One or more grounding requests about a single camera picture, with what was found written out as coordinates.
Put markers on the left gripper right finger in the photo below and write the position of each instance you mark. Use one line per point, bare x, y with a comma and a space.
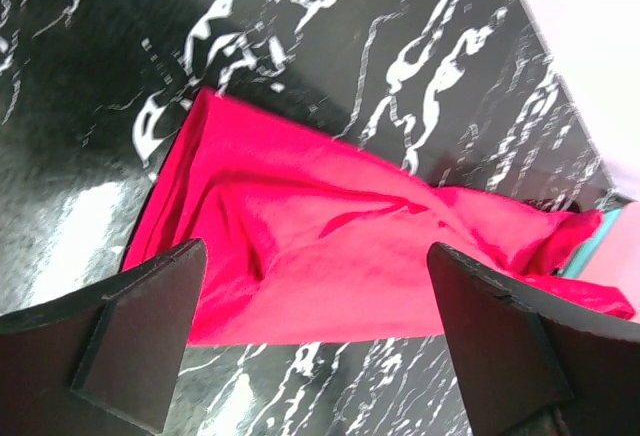
530, 363

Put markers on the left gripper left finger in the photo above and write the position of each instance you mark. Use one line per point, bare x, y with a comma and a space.
102, 360

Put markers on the crimson red t shirt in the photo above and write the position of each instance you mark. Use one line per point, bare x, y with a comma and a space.
311, 240

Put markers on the pink board teal edge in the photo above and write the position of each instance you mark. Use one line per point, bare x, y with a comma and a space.
611, 255

